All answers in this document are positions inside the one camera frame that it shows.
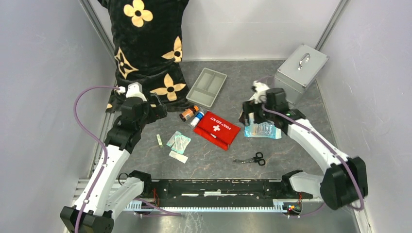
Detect teal plaster strip packets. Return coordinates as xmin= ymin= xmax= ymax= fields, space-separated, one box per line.
xmin=166 ymin=131 xmax=191 ymax=154

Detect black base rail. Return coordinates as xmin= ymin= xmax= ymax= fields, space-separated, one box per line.
xmin=140 ymin=179 xmax=313 ymax=207

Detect black handled scissors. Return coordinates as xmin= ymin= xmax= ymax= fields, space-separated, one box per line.
xmin=233 ymin=152 xmax=266 ymax=166

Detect blue gauze packet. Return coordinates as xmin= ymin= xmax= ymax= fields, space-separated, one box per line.
xmin=244 ymin=122 xmax=282 ymax=139

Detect red first aid pouch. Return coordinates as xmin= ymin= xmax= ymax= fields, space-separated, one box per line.
xmin=193 ymin=111 xmax=240 ymax=151

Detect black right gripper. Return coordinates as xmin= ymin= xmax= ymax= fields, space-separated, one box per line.
xmin=238 ymin=96 xmax=275 ymax=127

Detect black floral velvet cloth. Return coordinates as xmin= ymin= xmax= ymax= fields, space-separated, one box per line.
xmin=99 ymin=0 xmax=189 ymax=112

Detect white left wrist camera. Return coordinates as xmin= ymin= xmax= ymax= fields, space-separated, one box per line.
xmin=118 ymin=82 xmax=147 ymax=101

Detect silver metal case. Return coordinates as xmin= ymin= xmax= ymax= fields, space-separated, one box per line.
xmin=275 ymin=44 xmax=329 ymax=105

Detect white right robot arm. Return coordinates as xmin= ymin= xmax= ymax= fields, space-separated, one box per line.
xmin=239 ymin=83 xmax=368 ymax=211

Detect amber pill bottle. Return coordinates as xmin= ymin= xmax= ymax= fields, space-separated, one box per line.
xmin=179 ymin=105 xmax=199 ymax=122

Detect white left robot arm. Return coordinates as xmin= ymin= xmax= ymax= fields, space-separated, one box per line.
xmin=60 ymin=94 xmax=167 ymax=233

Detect grey plastic divider tray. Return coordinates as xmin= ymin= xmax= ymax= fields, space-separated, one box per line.
xmin=186 ymin=67 xmax=227 ymax=109

